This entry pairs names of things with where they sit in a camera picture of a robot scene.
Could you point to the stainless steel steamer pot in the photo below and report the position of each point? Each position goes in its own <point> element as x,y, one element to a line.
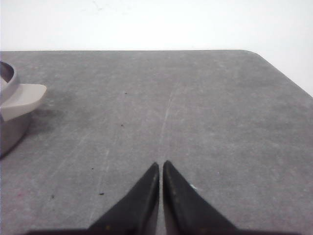
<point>17,102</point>

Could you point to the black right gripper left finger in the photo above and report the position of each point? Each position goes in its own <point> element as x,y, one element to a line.
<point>131,214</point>

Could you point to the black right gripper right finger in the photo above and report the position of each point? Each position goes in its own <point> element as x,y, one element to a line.
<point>191,214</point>

